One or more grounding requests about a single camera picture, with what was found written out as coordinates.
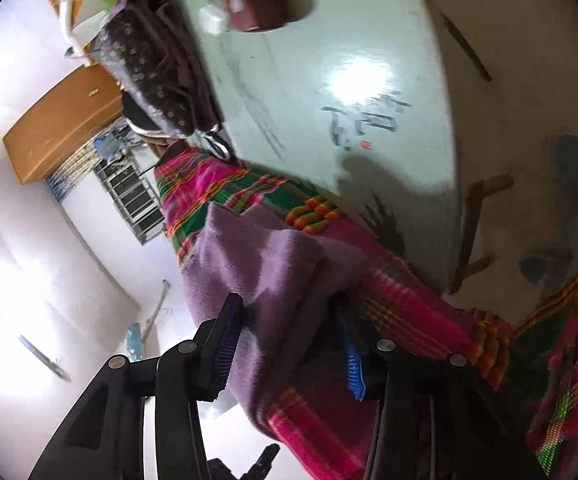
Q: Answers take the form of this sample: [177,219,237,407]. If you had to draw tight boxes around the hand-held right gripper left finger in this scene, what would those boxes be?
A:
[29,292,245,480]

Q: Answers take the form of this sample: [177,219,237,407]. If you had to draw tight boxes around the white plastic pipe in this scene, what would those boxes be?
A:
[58,0,94,67]

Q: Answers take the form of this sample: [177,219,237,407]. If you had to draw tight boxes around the dark thin stick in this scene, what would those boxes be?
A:
[439,10,492,83]

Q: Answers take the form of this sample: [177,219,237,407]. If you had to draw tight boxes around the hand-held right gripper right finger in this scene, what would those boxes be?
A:
[331,295,545,480]

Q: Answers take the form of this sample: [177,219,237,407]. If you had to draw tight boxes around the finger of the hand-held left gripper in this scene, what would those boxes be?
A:
[241,442,281,480]

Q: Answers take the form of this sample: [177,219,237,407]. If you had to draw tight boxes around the pink green plaid blanket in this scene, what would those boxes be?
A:
[154,140,578,480]

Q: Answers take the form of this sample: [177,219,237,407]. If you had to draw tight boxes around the wooden wardrobe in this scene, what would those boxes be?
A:
[3,66,124,184]

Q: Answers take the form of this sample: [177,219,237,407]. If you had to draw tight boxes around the blue patterned curtain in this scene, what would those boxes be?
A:
[44,137,104,201]

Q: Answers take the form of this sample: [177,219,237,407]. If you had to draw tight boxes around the metal window grille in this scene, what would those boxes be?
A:
[94,160,165,246]

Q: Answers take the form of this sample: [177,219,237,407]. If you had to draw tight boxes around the purple fleece pants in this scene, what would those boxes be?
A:
[181,202,370,436]

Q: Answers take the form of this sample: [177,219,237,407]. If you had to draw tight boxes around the grey striped garment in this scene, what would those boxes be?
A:
[189,125,235,161]

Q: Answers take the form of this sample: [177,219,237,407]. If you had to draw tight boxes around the dark purple patterned folded cloth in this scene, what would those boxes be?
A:
[94,0,222,138]

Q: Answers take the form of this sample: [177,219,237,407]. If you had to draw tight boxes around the white plastic item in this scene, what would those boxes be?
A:
[198,4,230,36]

